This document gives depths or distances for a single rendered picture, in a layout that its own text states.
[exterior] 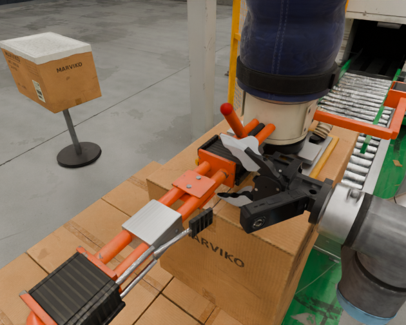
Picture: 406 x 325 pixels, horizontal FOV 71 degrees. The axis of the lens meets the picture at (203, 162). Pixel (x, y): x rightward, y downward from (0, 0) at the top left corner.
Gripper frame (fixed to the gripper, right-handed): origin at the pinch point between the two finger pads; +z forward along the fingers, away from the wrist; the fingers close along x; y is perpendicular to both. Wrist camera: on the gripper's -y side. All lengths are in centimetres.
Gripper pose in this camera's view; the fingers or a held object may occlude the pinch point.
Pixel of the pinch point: (216, 168)
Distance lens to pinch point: 54.8
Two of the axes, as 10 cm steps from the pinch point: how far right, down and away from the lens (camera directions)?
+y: 5.8, -4.9, 6.5
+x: 0.0, -8.0, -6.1
